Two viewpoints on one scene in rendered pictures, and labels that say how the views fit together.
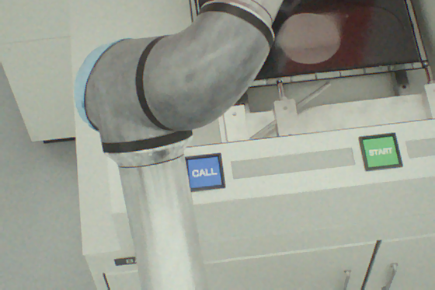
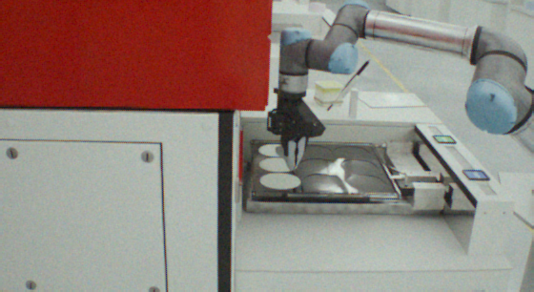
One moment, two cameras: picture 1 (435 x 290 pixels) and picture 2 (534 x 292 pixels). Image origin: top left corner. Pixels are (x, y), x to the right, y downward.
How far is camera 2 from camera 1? 1.87 m
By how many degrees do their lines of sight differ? 71
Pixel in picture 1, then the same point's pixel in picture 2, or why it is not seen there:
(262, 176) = (470, 163)
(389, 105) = (396, 159)
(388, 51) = (365, 151)
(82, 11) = (309, 264)
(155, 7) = (308, 236)
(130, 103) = (522, 73)
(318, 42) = (360, 164)
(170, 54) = (507, 41)
